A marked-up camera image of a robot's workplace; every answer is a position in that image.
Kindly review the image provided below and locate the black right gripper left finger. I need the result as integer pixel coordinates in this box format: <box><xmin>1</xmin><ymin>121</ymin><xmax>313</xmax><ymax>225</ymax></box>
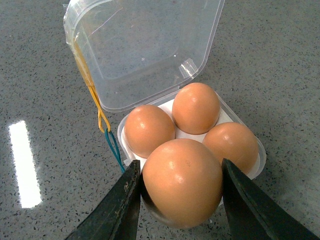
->
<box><xmin>66</xmin><ymin>160</ymin><xmax>141</xmax><ymax>240</ymax></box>

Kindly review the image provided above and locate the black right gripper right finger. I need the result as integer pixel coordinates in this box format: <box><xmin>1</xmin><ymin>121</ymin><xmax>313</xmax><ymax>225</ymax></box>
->
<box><xmin>222</xmin><ymin>159</ymin><xmax>319</xmax><ymax>240</ymax></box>

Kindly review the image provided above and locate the brown egg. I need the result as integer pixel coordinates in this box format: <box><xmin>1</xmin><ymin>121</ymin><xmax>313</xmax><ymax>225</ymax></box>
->
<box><xmin>124</xmin><ymin>104</ymin><xmax>176</xmax><ymax>158</ymax></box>
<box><xmin>202</xmin><ymin>122</ymin><xmax>259</xmax><ymax>174</ymax></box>
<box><xmin>171</xmin><ymin>82</ymin><xmax>220</xmax><ymax>135</ymax></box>
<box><xmin>141</xmin><ymin>138</ymin><xmax>223</xmax><ymax>229</ymax></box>

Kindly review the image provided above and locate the clear plastic egg box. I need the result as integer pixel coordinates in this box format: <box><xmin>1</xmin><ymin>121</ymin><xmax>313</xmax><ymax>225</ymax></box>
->
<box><xmin>62</xmin><ymin>0</ymin><xmax>267</xmax><ymax>208</ymax></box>

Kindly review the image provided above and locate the blue rubber band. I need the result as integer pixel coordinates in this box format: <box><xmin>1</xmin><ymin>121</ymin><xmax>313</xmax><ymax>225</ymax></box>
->
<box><xmin>104</xmin><ymin>130</ymin><xmax>125</xmax><ymax>173</ymax></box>

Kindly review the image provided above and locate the yellow rubber band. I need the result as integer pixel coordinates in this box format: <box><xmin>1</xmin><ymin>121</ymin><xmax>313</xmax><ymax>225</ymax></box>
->
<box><xmin>73</xmin><ymin>42</ymin><xmax>111</xmax><ymax>133</ymax></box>

